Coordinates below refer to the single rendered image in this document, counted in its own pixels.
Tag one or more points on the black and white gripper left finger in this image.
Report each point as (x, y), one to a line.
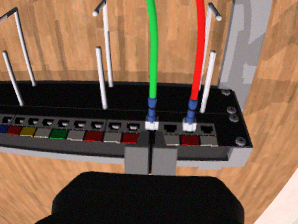
(136, 155)

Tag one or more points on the red patch cord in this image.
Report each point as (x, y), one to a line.
(193, 100)

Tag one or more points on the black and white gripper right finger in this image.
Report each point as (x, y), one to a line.
(163, 156)

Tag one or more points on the green cable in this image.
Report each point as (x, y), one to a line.
(152, 99)

